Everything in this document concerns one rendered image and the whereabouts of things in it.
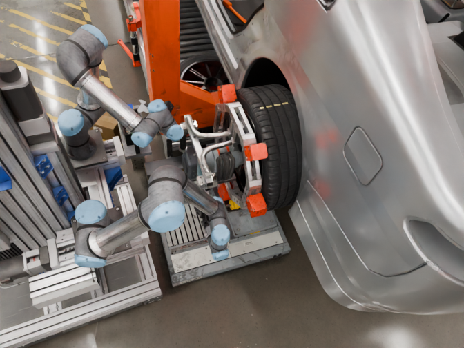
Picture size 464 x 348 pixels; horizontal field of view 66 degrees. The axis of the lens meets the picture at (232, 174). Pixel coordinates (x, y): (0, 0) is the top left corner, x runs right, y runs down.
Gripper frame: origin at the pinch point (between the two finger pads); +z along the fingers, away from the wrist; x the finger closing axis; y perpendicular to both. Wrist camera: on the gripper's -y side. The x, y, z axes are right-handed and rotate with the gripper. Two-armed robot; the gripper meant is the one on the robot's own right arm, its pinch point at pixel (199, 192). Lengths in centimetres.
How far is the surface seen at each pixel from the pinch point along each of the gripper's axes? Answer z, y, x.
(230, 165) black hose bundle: -0.4, 20.0, -13.3
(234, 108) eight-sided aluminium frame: 25.0, 28.5, -22.7
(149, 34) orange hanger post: 65, 44, 8
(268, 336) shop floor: -64, -83, -30
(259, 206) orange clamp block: -16.9, 5.5, -24.1
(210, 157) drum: 14.1, 7.6, -9.3
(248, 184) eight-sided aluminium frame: -8.7, 14.1, -20.4
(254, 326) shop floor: -56, -83, -23
